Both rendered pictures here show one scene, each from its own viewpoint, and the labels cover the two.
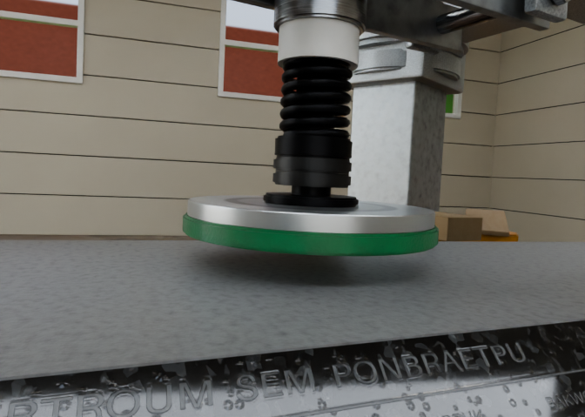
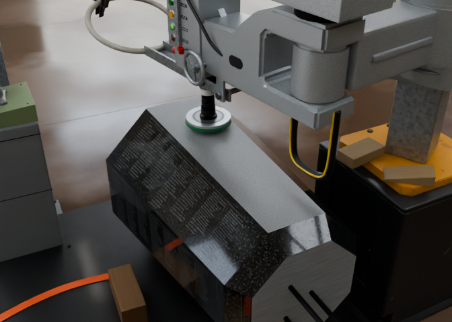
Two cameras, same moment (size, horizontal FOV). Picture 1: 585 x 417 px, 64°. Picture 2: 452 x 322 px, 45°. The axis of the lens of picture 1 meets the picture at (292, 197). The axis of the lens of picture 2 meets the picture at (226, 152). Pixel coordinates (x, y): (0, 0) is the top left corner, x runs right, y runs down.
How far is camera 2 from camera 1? 2.58 m
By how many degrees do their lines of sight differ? 82
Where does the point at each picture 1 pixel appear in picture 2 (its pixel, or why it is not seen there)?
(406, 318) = (176, 133)
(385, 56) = not seen: hidden behind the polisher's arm
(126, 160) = not seen: outside the picture
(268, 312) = (175, 125)
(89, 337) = (163, 117)
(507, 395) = (169, 142)
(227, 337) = (166, 124)
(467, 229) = (346, 160)
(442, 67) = (404, 76)
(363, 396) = (163, 134)
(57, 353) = (159, 117)
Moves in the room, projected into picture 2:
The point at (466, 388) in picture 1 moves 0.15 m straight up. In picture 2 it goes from (168, 139) to (166, 111)
